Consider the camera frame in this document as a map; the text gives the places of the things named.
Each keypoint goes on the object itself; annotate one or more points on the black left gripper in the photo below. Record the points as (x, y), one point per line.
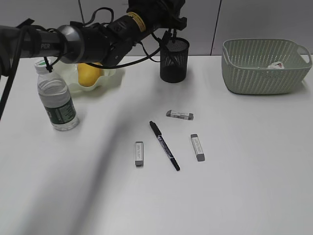
(167, 14)

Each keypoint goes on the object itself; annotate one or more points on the grey white eraser top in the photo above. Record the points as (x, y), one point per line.
(180, 115)

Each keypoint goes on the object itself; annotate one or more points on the yellow mango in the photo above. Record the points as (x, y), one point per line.
(88, 75)

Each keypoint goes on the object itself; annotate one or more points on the pale green wavy plate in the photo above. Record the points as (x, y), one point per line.
(110, 78)

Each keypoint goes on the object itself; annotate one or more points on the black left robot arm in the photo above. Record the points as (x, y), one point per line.
(106, 43)

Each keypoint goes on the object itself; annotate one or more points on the clear water bottle green label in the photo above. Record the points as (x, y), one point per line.
(55, 97)

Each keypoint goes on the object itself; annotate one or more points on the black mesh pen holder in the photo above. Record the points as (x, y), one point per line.
(173, 60)

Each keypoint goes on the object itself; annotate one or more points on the pale green woven basket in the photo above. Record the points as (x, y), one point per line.
(245, 62)

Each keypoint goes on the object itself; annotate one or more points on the grey white eraser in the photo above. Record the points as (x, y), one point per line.
(180, 115)
(139, 153)
(197, 148)

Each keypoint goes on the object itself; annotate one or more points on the white waste paper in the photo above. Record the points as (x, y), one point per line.
(276, 66)

